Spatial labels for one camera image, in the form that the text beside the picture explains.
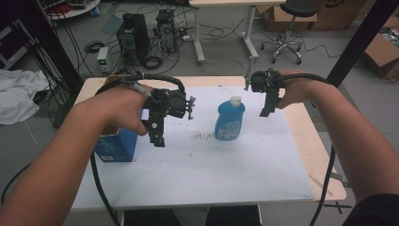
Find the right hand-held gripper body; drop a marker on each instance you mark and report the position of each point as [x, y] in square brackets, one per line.
[265, 81]

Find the person's left hand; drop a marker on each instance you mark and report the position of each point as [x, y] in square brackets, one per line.
[122, 103]

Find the white cloth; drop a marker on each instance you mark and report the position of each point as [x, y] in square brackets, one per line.
[19, 94]

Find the white-legged desk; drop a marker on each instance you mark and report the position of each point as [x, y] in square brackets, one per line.
[226, 2]

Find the open cardboard box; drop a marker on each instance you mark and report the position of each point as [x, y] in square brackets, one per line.
[381, 53]

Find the person's black sleeve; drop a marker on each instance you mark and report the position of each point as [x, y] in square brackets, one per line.
[376, 212]

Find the grey power supply unit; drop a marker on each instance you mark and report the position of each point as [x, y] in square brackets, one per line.
[102, 59]

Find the large cardboard box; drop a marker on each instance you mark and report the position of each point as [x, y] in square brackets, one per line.
[338, 14]

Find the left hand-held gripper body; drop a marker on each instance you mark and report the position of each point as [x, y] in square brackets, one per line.
[171, 105]

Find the low cardboard box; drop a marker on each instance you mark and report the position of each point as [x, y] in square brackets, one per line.
[279, 20]

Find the black swivel stool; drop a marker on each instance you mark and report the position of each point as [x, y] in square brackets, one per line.
[298, 8]

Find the person's black trousers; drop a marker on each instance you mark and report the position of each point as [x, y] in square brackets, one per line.
[232, 216]

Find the person's right hand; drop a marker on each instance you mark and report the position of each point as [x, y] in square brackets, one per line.
[298, 88]

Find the round white table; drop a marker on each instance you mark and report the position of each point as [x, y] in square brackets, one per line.
[78, 11]

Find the blue bottle with white cap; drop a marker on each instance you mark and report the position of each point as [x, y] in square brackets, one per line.
[229, 117]

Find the large black computer tower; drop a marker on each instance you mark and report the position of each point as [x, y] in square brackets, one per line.
[133, 39]

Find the black metal post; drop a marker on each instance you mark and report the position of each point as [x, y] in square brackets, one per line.
[360, 34]

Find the blue cardboard box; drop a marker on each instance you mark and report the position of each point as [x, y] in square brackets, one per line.
[119, 147]

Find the small black computer tower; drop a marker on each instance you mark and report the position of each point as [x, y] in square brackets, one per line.
[166, 29]

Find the white table mat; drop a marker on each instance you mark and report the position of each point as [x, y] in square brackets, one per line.
[219, 175]

